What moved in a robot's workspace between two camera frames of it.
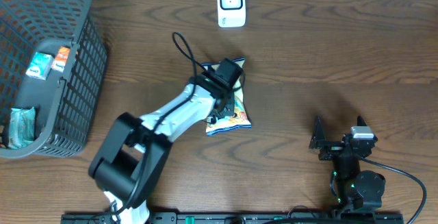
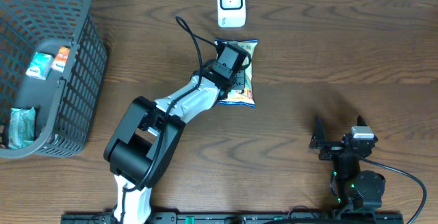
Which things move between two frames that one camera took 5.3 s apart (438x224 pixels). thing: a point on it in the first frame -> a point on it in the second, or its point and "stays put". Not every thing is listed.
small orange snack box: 61,59 stays put
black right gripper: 332,148 stays put
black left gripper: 225,112 -> 239,81
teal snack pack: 22,127 stays put
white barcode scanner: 231,3 stays put
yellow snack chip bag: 241,118 -> 243,97
